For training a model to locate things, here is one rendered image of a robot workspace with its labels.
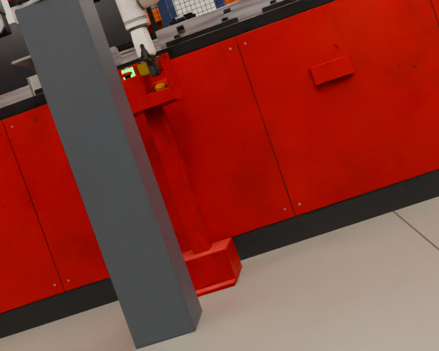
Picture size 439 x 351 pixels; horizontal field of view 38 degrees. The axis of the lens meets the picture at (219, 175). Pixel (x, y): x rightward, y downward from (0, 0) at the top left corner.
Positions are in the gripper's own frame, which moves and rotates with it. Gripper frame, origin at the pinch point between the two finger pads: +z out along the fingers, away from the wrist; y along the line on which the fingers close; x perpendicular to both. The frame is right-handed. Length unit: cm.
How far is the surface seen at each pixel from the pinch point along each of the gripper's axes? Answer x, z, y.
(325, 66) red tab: 57, 20, -24
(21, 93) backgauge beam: -73, -13, -57
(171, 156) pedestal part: -4.2, 29.9, 3.5
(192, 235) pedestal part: -6, 59, 6
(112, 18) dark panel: -29, -34, -89
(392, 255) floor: 56, 75, 41
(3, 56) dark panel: -87, -35, -85
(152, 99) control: -2.7, 9.0, 6.7
